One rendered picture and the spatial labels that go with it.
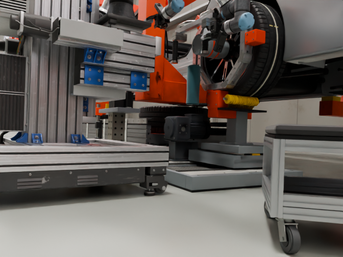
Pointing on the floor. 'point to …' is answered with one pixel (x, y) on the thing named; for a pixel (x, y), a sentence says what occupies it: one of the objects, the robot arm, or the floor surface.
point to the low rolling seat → (327, 214)
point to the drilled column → (116, 126)
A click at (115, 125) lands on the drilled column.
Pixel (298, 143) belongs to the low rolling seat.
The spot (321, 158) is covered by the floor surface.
